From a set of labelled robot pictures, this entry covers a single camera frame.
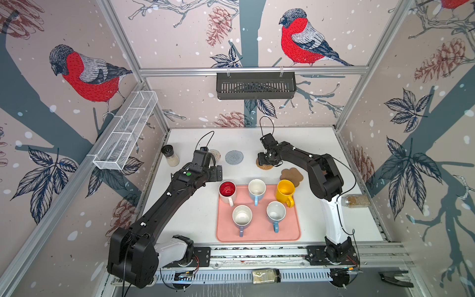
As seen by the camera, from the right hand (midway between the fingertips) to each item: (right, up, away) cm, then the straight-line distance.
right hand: (261, 160), depth 104 cm
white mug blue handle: (+4, -22, -20) cm, 30 cm away
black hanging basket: (-3, +44, +3) cm, 44 cm away
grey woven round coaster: (-16, +2, +3) cm, 17 cm away
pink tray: (-3, -28, -22) cm, 36 cm away
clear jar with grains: (+42, -17, -20) cm, 49 cm away
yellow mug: (+10, -15, -13) cm, 22 cm away
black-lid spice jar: (-50, +1, -4) cm, 50 cm away
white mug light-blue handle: (-4, -13, -13) cm, 19 cm away
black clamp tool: (+48, -41, -35) cm, 72 cm away
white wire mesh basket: (-61, +7, -33) cm, 70 cm away
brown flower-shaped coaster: (+16, -7, -7) cm, 18 cm away
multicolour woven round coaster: (-27, +3, +3) cm, 27 cm away
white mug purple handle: (-11, -24, -20) cm, 33 cm away
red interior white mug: (-19, -14, -13) cm, 27 cm away
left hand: (-24, -1, -20) cm, 31 cm away
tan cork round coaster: (+1, -3, -3) cm, 5 cm away
